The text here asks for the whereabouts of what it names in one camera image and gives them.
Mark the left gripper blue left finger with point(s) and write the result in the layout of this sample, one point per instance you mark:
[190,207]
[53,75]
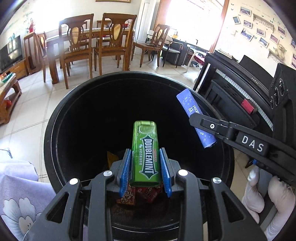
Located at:
[125,172]

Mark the wooden dining chair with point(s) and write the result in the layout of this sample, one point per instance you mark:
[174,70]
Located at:
[114,39]
[41,44]
[76,26]

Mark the white gloved hand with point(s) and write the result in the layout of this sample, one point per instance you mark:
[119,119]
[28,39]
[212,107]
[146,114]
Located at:
[281,195]

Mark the tall wooden plant stand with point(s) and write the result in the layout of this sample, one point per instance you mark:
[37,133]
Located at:
[32,53]

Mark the purple floral tablecloth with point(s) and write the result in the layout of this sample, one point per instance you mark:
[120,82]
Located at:
[23,196]

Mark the wooden coffee table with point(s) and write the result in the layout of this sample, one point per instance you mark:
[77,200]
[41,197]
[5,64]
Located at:
[10,93]

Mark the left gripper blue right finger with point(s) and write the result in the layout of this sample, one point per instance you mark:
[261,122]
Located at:
[165,172]

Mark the black piano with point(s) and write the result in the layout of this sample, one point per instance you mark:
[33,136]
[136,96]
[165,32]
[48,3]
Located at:
[237,90]

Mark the black trash bin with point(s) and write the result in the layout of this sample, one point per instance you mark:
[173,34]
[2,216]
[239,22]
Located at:
[85,141]

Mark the black flat television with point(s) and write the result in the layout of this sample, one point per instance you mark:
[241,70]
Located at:
[11,53]

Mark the wooden dining table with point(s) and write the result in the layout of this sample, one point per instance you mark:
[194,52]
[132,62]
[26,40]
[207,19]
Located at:
[56,45]

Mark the small red milk carton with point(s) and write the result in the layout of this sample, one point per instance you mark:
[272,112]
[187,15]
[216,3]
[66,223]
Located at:
[128,197]

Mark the green Doublemint gum box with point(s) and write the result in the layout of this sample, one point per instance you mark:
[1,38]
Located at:
[145,165]

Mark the blue stick wrapper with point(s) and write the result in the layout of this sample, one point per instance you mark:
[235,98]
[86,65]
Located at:
[193,111]

